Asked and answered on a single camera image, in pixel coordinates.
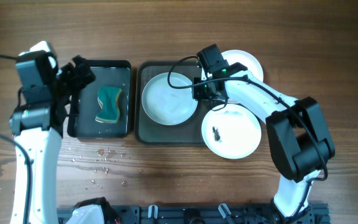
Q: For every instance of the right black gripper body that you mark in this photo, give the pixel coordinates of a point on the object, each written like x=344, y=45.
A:
x=199, y=88

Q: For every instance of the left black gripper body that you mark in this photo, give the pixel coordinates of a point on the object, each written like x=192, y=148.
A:
x=74, y=76

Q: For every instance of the white plate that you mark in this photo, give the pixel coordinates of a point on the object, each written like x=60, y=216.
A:
x=238, y=60
x=231, y=131

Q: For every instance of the green yellow sponge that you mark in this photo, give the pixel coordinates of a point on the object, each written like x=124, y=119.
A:
x=108, y=99

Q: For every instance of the pale green plate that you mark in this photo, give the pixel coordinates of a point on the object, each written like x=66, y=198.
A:
x=166, y=105

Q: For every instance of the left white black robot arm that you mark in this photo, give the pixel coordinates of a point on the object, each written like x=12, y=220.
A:
x=37, y=127

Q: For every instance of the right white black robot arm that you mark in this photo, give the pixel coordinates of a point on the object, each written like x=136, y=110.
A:
x=299, y=139

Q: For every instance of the small black water tray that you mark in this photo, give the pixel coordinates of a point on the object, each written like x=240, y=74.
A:
x=84, y=106

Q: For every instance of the black mounting rail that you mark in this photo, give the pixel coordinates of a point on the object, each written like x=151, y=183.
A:
x=246, y=214

